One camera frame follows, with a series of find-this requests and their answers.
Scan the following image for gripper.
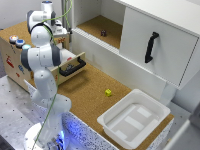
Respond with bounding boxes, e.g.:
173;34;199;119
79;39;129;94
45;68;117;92
51;19;70;37

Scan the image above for wooden drawer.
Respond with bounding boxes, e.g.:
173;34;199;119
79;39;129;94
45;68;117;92
49;50;87;86

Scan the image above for purple block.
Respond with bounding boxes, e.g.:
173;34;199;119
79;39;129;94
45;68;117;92
100;29;108;37

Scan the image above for wooden drawer box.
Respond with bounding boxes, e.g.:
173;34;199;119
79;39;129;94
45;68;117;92
0;21;73;93

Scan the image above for yellow block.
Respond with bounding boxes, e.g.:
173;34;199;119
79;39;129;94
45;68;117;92
104;88;113;98

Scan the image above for green button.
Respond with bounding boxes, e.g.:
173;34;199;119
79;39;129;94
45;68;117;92
21;43;32;52

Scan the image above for blue button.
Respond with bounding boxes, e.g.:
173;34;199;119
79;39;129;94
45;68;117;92
15;38;26;48

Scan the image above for red button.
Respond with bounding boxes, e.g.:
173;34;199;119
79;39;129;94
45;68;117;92
8;34;19;44

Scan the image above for white cabinet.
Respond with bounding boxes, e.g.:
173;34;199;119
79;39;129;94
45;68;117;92
68;0;200;108

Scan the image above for white sliding door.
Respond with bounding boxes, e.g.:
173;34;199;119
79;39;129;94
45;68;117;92
118;6;200;89

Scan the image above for white plastic box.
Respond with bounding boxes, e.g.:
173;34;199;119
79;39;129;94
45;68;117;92
96;88;172;150

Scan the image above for black drawer handle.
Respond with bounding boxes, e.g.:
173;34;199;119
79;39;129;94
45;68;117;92
58;56;87;77

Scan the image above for green cable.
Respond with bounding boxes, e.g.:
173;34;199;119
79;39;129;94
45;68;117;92
32;0;74;150

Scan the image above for black door handle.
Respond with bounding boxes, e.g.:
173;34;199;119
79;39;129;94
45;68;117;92
144;31;160;64

